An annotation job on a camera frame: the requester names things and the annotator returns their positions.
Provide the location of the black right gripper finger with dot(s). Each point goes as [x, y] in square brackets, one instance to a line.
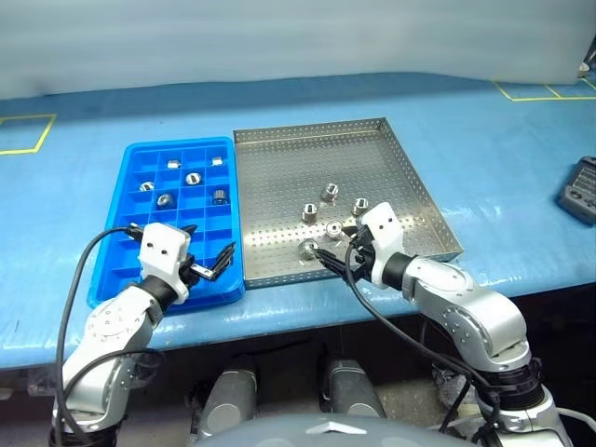
[333, 263]
[350, 231]

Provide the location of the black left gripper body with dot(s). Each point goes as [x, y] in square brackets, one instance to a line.
[188, 271]

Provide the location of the grey robot torso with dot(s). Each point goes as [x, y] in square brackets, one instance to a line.
[335, 433]

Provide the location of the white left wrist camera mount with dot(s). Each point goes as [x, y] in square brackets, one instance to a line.
[163, 247]

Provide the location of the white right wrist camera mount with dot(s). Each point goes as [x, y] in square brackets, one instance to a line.
[384, 233]

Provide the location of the blue compartment organizer tray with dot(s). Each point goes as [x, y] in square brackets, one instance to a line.
[205, 216]

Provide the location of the metal nut tray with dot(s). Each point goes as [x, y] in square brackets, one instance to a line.
[360, 205]

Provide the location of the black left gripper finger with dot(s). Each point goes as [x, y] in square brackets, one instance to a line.
[190, 229]
[225, 257]

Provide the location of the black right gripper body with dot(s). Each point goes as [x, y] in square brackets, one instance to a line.
[362, 249]

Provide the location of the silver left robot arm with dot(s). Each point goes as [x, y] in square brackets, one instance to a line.
[116, 321]

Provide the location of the dark grey rounded knee cover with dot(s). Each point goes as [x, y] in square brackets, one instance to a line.
[230, 396]
[351, 391]

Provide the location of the metal nut lower compartment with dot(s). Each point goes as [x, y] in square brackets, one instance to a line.
[165, 200]

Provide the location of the dark grey tool case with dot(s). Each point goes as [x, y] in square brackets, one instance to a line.
[579, 191]

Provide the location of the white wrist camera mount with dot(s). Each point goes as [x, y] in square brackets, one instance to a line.
[384, 233]
[163, 247]

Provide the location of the perforated metal tray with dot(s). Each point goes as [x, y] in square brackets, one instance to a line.
[288, 177]

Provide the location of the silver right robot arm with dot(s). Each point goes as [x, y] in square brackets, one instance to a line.
[465, 302]

